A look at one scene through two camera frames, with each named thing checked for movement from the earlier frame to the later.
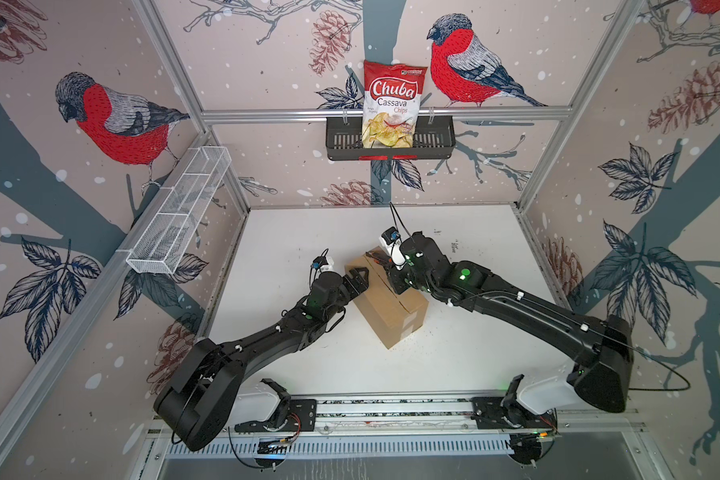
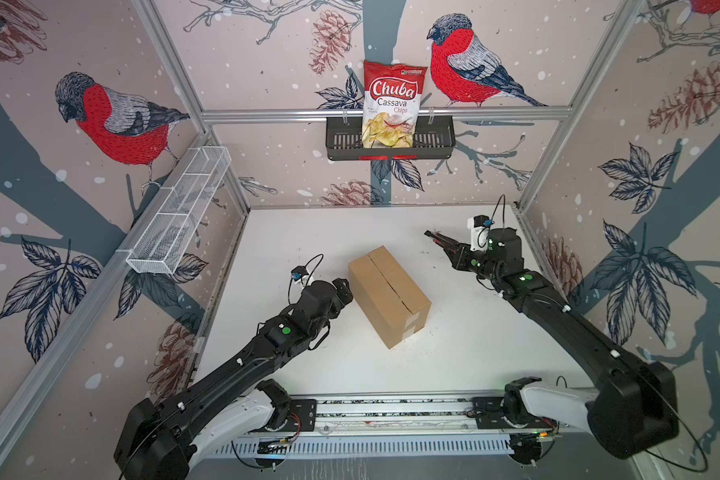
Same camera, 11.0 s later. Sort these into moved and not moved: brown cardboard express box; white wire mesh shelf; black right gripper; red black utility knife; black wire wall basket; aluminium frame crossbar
Moved: red black utility knife; black right gripper
Not moved: aluminium frame crossbar; black wire wall basket; brown cardboard express box; white wire mesh shelf
